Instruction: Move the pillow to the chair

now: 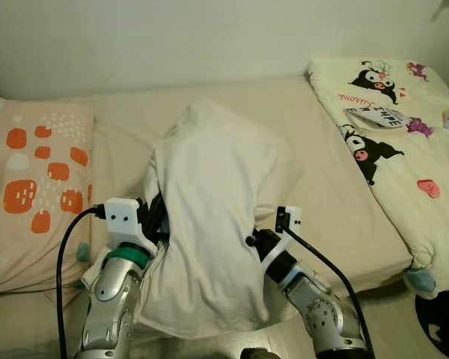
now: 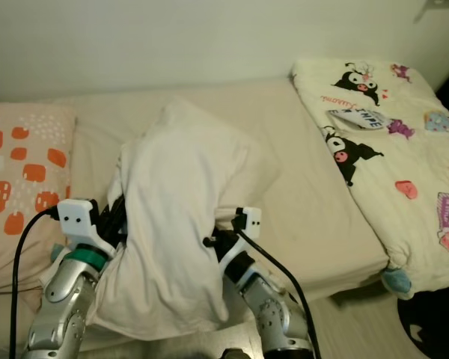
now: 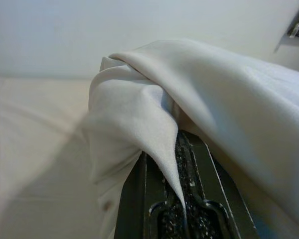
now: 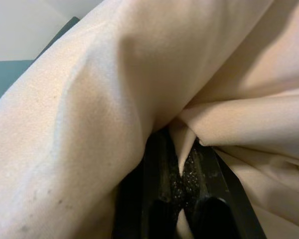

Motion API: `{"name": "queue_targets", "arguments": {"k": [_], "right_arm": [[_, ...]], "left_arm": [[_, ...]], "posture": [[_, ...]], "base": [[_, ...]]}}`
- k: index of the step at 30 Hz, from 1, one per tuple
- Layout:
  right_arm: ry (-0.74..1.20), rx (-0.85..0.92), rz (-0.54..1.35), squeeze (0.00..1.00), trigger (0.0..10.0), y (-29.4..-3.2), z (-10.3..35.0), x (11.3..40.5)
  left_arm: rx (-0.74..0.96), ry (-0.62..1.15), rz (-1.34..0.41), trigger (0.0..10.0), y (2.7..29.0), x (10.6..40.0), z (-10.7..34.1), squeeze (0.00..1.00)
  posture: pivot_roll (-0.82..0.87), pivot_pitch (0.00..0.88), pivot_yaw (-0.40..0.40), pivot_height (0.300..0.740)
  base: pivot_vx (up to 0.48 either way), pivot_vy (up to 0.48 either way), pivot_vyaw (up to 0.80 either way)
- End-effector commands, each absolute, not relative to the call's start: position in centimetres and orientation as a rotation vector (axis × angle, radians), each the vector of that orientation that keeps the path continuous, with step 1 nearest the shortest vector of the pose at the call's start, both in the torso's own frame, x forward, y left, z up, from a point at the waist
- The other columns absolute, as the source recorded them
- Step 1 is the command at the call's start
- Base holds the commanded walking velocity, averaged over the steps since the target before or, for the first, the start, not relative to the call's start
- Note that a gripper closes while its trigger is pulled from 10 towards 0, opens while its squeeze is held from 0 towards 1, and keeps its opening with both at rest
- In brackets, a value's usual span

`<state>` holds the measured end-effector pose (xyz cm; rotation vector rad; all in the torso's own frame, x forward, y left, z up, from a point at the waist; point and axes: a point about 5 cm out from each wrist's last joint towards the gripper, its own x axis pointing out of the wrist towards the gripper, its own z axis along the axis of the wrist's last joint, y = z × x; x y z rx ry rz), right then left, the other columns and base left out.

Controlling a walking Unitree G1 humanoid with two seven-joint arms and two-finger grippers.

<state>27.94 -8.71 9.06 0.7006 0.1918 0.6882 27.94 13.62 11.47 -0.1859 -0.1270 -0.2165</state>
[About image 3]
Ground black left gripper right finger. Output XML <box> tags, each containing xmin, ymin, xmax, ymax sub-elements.
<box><xmin>173</xmin><ymin>131</ymin><xmax>243</xmax><ymax>239</ymax></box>

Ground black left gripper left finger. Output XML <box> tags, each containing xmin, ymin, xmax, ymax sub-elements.
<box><xmin>119</xmin><ymin>151</ymin><xmax>188</xmax><ymax>239</ymax></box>

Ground white pillow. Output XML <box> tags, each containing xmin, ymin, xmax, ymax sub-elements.
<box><xmin>81</xmin><ymin>37</ymin><xmax>299</xmax><ymax>239</ymax></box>

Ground bed with cream sheet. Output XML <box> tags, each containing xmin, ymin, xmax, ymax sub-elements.
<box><xmin>0</xmin><ymin>76</ymin><xmax>108</xmax><ymax>239</ymax></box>

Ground dark metal frame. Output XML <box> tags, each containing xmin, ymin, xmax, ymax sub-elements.
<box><xmin>273</xmin><ymin>0</ymin><xmax>299</xmax><ymax>53</ymax></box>

